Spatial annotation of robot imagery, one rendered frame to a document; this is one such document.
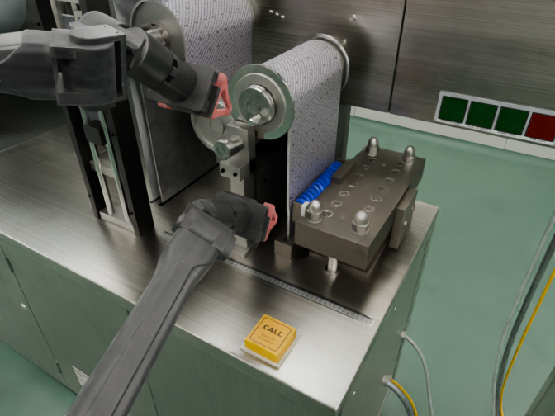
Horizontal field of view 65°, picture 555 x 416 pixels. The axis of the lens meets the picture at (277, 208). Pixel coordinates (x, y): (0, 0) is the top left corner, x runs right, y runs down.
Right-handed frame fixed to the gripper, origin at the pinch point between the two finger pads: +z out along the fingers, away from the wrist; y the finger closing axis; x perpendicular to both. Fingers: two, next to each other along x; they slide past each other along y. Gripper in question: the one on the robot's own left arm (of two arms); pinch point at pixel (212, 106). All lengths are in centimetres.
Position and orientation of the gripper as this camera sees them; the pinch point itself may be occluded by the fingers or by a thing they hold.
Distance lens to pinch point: 73.5
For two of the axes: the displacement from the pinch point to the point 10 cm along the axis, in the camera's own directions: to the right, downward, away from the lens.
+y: 8.7, 2.8, -4.1
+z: 3.8, 1.4, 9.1
